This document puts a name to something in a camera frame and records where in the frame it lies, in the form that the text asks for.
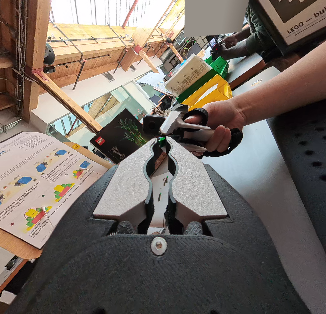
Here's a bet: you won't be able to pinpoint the black box red label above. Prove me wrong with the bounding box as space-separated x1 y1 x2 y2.
163 64 184 84

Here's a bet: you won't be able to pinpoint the printed tag sign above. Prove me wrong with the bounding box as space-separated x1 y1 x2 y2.
251 0 326 46

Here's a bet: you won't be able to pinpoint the black spotlight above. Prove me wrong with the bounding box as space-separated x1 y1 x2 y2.
43 43 55 65

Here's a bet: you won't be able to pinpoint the white printed sheet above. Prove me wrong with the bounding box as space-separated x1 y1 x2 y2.
135 72 174 95

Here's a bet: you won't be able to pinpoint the black hand-held device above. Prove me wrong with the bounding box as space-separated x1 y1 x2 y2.
206 35 222 55

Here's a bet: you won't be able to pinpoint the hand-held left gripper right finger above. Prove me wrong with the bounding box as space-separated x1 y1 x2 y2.
164 137 228 235

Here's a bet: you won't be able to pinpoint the person's right hand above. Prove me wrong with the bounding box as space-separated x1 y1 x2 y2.
184 99 246 153

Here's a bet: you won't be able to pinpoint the printed instruction sheet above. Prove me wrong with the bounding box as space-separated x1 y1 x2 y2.
0 131 108 249

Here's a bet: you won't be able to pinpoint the silver laptop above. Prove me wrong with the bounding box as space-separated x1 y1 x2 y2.
230 66 282 99

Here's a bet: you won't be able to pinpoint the red ceiling pipe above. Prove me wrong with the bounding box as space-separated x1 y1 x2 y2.
122 0 145 29

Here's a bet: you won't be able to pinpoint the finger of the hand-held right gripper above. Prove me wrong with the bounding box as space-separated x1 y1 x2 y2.
160 111 184 137

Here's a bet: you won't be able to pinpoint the green plastic bin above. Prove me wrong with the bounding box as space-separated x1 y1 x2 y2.
176 69 219 104
205 56 230 79

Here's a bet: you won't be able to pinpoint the person's right forearm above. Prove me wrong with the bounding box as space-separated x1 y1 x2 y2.
234 48 326 127

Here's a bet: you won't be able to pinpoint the black perforated chair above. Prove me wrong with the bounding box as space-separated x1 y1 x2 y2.
266 100 326 233

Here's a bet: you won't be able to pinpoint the white folded leaflets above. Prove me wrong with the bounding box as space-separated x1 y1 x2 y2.
165 54 212 97

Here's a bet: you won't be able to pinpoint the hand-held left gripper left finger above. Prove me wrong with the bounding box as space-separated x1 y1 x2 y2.
93 138 158 235

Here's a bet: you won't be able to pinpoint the black bamboo picture box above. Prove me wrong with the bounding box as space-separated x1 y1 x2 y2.
90 108 166 165

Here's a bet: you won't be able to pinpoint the yellow plastic bin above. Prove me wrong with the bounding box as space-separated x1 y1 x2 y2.
181 74 233 111

